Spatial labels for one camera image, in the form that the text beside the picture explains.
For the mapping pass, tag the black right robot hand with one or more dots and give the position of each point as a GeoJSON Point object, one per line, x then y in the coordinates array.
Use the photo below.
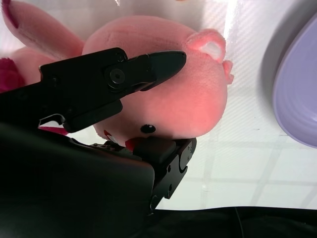
{"type": "Point", "coordinates": [74, 188]}

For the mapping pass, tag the pink plush doll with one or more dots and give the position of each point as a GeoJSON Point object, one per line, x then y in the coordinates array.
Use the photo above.
{"type": "Point", "coordinates": [185, 104]}

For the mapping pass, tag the purple plastic plate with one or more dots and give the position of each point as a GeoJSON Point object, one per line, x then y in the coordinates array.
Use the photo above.
{"type": "Point", "coordinates": [302, 86]}

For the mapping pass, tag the black backdrop curtain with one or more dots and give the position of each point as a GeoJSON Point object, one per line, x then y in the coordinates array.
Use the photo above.
{"type": "Point", "coordinates": [247, 223]}

